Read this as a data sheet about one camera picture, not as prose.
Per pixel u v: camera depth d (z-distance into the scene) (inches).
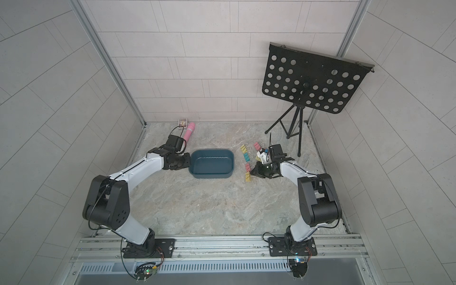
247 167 37.5
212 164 38.2
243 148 40.2
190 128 44.4
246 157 39.1
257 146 40.8
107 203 17.2
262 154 33.3
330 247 28.5
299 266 26.7
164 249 28.0
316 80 29.1
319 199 17.9
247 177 35.0
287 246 25.4
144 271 25.8
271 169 27.9
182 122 45.2
